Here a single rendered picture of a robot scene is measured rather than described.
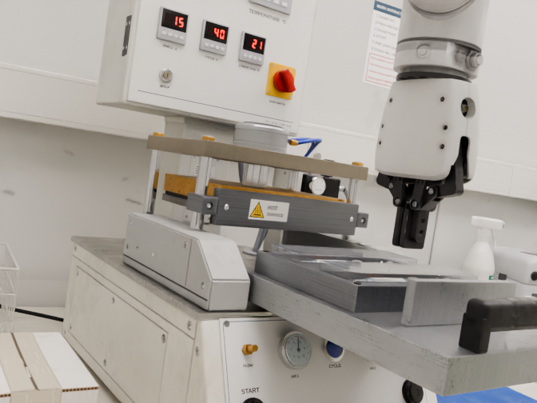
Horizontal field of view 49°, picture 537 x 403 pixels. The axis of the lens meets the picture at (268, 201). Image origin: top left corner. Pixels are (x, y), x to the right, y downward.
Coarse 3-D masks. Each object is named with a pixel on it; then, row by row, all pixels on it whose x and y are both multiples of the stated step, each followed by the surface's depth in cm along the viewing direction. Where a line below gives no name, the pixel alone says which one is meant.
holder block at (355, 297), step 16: (272, 256) 63; (256, 272) 65; (272, 272) 63; (288, 272) 60; (304, 272) 58; (320, 272) 57; (304, 288) 58; (320, 288) 56; (336, 288) 54; (352, 288) 53; (368, 288) 53; (384, 288) 54; (400, 288) 55; (336, 304) 54; (352, 304) 52; (368, 304) 53; (384, 304) 54; (400, 304) 56
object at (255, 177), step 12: (252, 168) 84; (264, 168) 84; (168, 180) 86; (180, 180) 82; (192, 180) 79; (216, 180) 87; (252, 180) 84; (264, 180) 84; (168, 192) 86; (180, 192) 82; (192, 192) 79; (264, 192) 76; (276, 192) 77; (288, 192) 81; (300, 192) 89; (180, 204) 82
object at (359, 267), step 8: (336, 264) 57; (344, 264) 58; (352, 264) 59; (360, 264) 60; (368, 264) 60; (376, 264) 61; (384, 264) 62; (392, 264) 63; (400, 264) 64; (408, 264) 65; (360, 272) 54; (368, 272) 55; (376, 272) 56; (384, 272) 56; (392, 272) 57; (400, 272) 58; (408, 272) 59; (416, 272) 60; (424, 272) 61; (432, 272) 62; (440, 272) 62; (448, 272) 63; (456, 272) 64; (464, 272) 65
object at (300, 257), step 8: (272, 248) 64; (280, 248) 63; (280, 256) 63; (288, 256) 62; (296, 256) 61; (304, 256) 61; (312, 256) 62; (320, 256) 62; (328, 256) 63; (336, 256) 63; (344, 256) 71
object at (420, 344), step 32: (256, 288) 63; (288, 288) 59; (416, 288) 50; (448, 288) 53; (480, 288) 55; (512, 288) 58; (288, 320) 58; (320, 320) 54; (352, 320) 51; (384, 320) 51; (416, 320) 51; (448, 320) 53; (352, 352) 51; (384, 352) 48; (416, 352) 45; (448, 352) 44; (512, 352) 47; (416, 384) 47; (448, 384) 43; (480, 384) 45; (512, 384) 48
